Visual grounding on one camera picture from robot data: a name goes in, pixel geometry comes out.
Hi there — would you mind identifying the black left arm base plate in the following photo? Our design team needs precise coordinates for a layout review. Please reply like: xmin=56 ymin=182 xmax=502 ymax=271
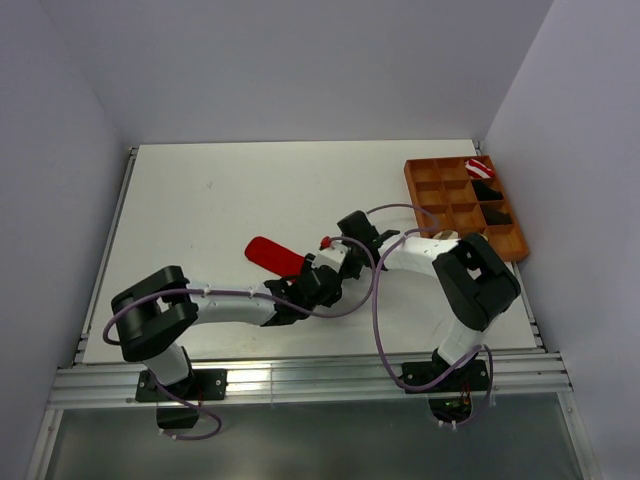
xmin=135 ymin=369 xmax=227 ymax=403

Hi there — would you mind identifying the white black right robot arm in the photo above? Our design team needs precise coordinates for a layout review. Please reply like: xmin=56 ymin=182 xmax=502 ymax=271
xmin=338 ymin=211 xmax=521 ymax=390

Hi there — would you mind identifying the black rolled sock upper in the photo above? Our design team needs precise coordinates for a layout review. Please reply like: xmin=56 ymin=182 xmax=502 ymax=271
xmin=471 ymin=180 xmax=504 ymax=202

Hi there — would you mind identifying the dark brown rolled sock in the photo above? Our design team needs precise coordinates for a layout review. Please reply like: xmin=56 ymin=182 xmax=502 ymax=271
xmin=480 ymin=201 xmax=514 ymax=226

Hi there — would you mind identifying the brown striped sock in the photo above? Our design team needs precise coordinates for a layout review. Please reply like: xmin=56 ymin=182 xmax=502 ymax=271
xmin=433 ymin=230 xmax=459 ymax=240

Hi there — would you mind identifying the red sock with white pattern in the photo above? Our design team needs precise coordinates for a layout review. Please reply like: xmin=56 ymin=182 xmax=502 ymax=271
xmin=244 ymin=236 xmax=305 ymax=285

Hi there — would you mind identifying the aluminium frame rail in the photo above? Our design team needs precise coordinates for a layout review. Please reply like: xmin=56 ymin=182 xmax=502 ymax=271
xmin=46 ymin=351 xmax=573 ymax=410

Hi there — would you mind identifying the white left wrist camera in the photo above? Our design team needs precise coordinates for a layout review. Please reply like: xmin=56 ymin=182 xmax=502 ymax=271
xmin=312 ymin=243 xmax=349 ymax=272

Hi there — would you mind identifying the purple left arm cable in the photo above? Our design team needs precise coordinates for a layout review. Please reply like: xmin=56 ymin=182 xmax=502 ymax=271
xmin=102 ymin=235 xmax=376 ymax=441

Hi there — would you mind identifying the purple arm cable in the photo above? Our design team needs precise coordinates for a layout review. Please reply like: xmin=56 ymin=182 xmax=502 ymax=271
xmin=367 ymin=202 xmax=496 ymax=427
xmin=102 ymin=235 xmax=376 ymax=441

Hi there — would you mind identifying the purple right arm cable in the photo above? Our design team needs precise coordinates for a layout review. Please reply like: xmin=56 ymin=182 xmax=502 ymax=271
xmin=367 ymin=202 xmax=496 ymax=427

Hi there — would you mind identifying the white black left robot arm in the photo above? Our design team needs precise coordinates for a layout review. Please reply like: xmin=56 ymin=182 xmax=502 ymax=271
xmin=111 ymin=265 xmax=343 ymax=399

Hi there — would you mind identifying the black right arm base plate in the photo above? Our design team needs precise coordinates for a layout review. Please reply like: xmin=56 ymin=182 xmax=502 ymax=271
xmin=400 ymin=359 xmax=490 ymax=395

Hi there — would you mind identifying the wooden compartment tray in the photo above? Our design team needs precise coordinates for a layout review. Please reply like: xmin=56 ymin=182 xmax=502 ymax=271
xmin=404 ymin=155 xmax=530 ymax=262

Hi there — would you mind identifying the red white striped rolled sock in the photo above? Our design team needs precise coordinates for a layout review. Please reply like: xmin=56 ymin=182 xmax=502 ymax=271
xmin=464 ymin=158 xmax=495 ymax=179

